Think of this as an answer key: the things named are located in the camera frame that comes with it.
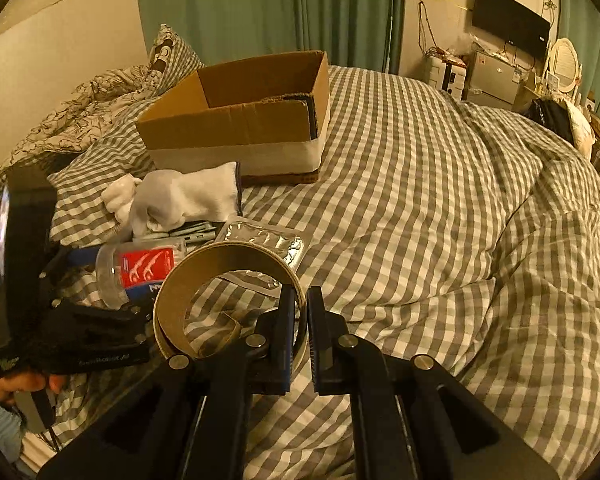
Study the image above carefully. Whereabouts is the brown cardboard box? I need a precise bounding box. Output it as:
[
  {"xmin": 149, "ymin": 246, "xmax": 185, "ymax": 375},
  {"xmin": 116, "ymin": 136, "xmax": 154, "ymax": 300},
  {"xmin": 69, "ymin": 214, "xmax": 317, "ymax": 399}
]
[{"xmin": 136, "ymin": 50, "xmax": 330, "ymax": 186}]

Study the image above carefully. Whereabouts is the floral patterned blanket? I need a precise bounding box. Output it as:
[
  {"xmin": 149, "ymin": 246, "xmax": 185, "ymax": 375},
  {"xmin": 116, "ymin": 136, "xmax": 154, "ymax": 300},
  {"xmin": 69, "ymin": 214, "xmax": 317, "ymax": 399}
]
[{"xmin": 7, "ymin": 62, "xmax": 166, "ymax": 165}]

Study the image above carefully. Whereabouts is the black wall television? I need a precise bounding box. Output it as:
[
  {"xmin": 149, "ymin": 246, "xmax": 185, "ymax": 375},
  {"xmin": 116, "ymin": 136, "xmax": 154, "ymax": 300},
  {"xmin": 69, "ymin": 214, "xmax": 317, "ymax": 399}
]
[{"xmin": 471, "ymin": 0, "xmax": 550, "ymax": 58}]

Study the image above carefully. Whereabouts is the clear floss pick jar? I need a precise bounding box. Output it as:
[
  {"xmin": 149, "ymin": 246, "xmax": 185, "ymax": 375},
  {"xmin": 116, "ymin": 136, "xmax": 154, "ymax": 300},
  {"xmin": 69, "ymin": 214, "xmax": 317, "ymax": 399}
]
[{"xmin": 69, "ymin": 237, "xmax": 187, "ymax": 310}]

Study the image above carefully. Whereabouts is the black and white bag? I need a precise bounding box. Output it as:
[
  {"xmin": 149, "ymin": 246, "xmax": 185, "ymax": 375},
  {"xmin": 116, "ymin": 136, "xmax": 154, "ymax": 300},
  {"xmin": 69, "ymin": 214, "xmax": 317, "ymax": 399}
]
[{"xmin": 522, "ymin": 99, "xmax": 596, "ymax": 162}]

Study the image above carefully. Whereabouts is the white plush toy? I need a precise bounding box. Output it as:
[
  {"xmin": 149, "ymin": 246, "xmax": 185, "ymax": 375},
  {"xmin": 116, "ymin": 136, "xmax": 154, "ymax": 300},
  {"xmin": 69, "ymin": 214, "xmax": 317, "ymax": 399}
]
[{"xmin": 100, "ymin": 162, "xmax": 242, "ymax": 238}]

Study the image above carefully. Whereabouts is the grey cabinet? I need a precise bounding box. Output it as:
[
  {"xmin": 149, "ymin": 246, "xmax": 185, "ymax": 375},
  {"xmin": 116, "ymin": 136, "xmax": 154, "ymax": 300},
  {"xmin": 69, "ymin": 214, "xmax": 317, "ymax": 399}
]
[{"xmin": 463, "ymin": 52, "xmax": 518, "ymax": 110}]

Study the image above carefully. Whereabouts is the green curtain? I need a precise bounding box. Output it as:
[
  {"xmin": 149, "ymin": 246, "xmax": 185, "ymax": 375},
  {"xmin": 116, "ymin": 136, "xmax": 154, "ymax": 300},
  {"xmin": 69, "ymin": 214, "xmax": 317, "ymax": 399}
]
[
  {"xmin": 138, "ymin": 0, "xmax": 404, "ymax": 74},
  {"xmin": 558, "ymin": 0, "xmax": 600, "ymax": 116}
]

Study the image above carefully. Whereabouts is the grey checkered duvet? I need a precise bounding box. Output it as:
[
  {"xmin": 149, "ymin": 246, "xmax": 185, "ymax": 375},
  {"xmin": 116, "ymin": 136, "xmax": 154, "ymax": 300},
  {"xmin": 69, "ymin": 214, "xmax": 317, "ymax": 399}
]
[{"xmin": 242, "ymin": 67, "xmax": 600, "ymax": 479}]

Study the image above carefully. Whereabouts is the checkered pillow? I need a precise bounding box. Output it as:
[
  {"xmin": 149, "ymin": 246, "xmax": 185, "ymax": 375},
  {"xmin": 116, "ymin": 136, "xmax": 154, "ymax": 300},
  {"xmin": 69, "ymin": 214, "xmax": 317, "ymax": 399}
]
[{"xmin": 147, "ymin": 24, "xmax": 206, "ymax": 96}]

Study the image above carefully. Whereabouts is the brown tape roll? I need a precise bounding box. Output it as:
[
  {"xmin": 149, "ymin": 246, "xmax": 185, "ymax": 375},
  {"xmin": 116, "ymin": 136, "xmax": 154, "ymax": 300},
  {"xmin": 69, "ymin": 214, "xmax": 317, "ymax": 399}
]
[{"xmin": 152, "ymin": 242, "xmax": 308, "ymax": 376}]

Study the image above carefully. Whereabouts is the person's left hand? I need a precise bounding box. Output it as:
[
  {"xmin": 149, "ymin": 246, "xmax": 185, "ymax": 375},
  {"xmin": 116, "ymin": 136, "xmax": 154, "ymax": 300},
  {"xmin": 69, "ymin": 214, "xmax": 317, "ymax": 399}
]
[{"xmin": 0, "ymin": 370, "xmax": 68, "ymax": 406}]

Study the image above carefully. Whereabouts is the white oval vanity mirror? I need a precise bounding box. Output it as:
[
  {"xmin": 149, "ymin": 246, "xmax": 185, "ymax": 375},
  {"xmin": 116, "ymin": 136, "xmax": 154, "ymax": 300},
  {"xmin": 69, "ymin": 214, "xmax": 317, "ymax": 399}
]
[{"xmin": 548, "ymin": 38, "xmax": 581, "ymax": 93}]

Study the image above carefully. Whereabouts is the white drawer unit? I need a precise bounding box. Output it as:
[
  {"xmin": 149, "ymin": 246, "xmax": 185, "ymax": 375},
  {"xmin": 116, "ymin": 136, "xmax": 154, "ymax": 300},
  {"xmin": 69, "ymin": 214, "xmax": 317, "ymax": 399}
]
[{"xmin": 424, "ymin": 55, "xmax": 467, "ymax": 101}]

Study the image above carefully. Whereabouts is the green curtain at right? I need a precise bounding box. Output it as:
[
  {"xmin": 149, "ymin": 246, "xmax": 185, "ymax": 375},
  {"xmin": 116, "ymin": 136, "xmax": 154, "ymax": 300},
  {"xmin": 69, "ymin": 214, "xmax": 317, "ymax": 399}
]
[{"xmin": 558, "ymin": 0, "xmax": 600, "ymax": 116}]

